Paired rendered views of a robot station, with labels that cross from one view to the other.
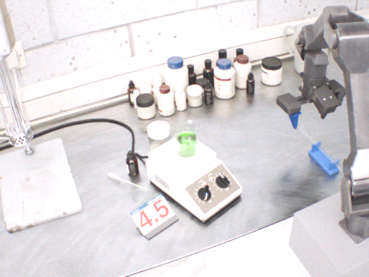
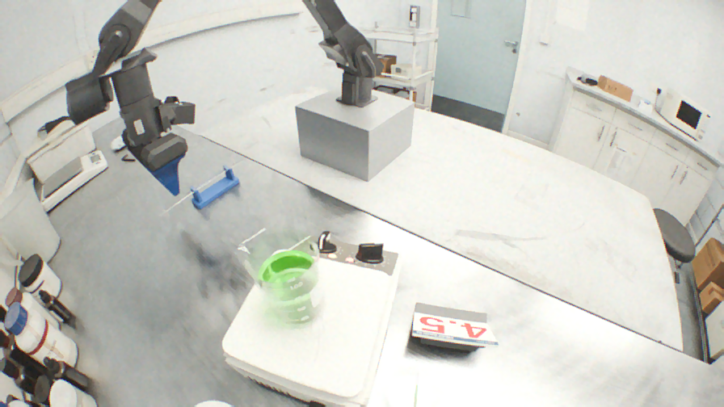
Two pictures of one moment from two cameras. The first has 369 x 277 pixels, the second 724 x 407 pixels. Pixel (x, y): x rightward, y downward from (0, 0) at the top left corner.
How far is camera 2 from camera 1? 0.99 m
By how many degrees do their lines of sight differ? 87
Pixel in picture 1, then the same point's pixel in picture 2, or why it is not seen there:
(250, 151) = (203, 274)
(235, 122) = (132, 320)
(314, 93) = (168, 108)
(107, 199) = not seen: outside the picture
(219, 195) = (349, 247)
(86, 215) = not seen: outside the picture
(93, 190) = not seen: outside the picture
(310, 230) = (384, 119)
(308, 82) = (149, 107)
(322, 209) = (349, 117)
